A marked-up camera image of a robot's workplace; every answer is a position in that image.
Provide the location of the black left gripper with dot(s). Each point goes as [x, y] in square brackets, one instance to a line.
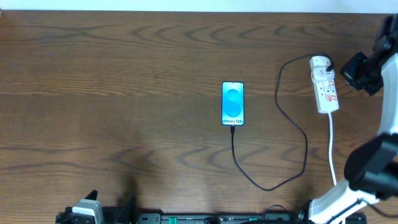
[112, 214]

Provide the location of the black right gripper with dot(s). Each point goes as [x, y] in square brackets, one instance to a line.
[355, 73]

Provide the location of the blue Galaxy smartphone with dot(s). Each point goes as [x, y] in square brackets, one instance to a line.
[232, 104]

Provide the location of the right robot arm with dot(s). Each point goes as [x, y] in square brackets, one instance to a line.
[370, 173]

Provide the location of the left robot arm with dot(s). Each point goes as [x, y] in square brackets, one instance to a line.
[110, 214]

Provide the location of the white USB charger plug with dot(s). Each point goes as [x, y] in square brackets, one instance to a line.
[319, 62]

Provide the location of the white power strip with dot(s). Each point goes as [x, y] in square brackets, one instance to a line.
[325, 90]

